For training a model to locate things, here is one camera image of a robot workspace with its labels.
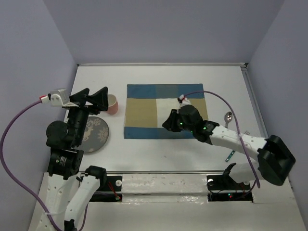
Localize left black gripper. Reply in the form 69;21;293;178
66;85;109;143

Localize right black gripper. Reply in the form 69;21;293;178
162;108;195;133

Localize pink ceramic mug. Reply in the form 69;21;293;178
107;94;118;115

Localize blue yellow checked placemat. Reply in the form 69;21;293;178
124;83;208;140

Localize grey reindeer plate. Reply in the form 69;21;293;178
77;116;110;154

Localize teal handled metal spoon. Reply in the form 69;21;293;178
224;111;233;128

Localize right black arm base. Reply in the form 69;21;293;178
206;175;253;202

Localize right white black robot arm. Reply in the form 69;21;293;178
162;105;296;189

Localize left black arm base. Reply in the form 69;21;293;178
90;175;123;203

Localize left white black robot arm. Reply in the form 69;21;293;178
36;87;109;231

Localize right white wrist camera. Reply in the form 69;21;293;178
178;95;191;109

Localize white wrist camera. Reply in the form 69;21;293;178
50;89;70;107
178;95;191;109

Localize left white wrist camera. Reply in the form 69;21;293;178
50;89;70;107

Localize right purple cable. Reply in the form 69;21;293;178
178;90;261;189

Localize purple cable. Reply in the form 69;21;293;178
0;96;86;231
178;90;261;189

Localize teal handled metal fork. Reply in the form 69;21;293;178
225;130;250;162

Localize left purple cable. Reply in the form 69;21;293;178
0;96;86;231

